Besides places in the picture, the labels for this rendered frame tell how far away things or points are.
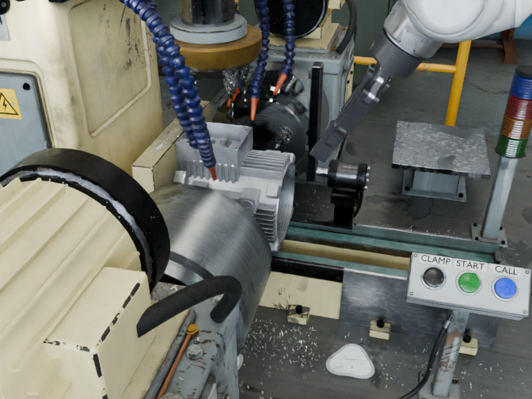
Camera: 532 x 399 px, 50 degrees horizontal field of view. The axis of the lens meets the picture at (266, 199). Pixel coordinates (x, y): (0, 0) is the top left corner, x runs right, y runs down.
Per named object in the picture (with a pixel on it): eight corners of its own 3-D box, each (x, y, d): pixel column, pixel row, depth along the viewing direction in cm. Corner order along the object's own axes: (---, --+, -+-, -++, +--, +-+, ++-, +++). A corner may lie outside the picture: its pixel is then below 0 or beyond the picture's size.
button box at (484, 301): (404, 302, 89) (406, 297, 84) (408, 257, 91) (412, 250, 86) (520, 321, 85) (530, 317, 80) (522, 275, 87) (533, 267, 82)
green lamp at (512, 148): (496, 156, 124) (501, 138, 122) (494, 144, 129) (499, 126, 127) (526, 159, 123) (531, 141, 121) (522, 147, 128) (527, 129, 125)
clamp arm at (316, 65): (303, 181, 122) (308, 66, 108) (305, 174, 124) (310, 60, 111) (319, 183, 121) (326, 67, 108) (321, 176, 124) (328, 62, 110)
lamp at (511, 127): (501, 138, 122) (506, 118, 119) (499, 126, 127) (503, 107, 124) (531, 141, 121) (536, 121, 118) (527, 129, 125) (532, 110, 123)
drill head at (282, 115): (201, 197, 132) (194, 95, 118) (249, 124, 165) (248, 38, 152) (308, 211, 127) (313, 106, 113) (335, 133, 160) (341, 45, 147)
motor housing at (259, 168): (176, 254, 113) (166, 170, 103) (208, 203, 128) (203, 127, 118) (273, 271, 109) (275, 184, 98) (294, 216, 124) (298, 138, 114)
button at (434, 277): (421, 286, 85) (422, 284, 84) (423, 267, 86) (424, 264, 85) (442, 290, 85) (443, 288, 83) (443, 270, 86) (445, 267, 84)
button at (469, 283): (456, 292, 84) (457, 290, 83) (457, 272, 85) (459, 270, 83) (476, 295, 84) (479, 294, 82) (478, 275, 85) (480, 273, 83)
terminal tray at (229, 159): (177, 176, 108) (174, 142, 104) (197, 151, 117) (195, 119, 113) (237, 185, 105) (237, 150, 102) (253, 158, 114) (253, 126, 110)
